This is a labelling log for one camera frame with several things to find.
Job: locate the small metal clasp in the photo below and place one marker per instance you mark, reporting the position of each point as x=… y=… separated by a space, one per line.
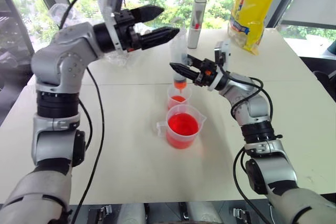
x=240 y=213
x=105 y=211

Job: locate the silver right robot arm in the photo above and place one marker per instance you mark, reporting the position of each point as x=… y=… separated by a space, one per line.
x=275 y=166

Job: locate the crumpled clear plastic bag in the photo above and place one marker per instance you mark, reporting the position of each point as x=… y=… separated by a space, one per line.
x=61 y=11

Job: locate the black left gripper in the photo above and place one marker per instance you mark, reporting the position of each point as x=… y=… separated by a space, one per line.
x=125 y=28

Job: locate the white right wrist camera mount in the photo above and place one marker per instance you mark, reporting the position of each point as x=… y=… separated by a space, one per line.
x=223 y=51

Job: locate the yellow snack bag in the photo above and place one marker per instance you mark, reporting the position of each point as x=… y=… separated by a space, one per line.
x=252 y=11

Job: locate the tall white grey tube box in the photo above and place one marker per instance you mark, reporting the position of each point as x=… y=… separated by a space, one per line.
x=195 y=24

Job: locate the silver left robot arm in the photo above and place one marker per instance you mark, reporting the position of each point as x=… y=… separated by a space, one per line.
x=60 y=64

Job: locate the silver rounded robot leg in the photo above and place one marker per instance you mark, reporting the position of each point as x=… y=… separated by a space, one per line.
x=131 y=213
x=204 y=213

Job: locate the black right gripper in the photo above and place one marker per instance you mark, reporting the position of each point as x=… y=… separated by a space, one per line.
x=207 y=74

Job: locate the dark seat with teal cloth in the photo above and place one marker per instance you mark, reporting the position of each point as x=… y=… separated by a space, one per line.
x=331 y=51

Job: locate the clear plastic syringe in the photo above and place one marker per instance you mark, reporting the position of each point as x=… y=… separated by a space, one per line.
x=177 y=51

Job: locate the large clear measuring cup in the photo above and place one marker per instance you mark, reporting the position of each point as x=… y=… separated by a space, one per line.
x=182 y=129

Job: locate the black chair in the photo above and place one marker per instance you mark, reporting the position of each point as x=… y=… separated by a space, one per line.
x=13 y=37

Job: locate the small clear measuring cup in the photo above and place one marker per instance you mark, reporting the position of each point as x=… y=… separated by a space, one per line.
x=178 y=100

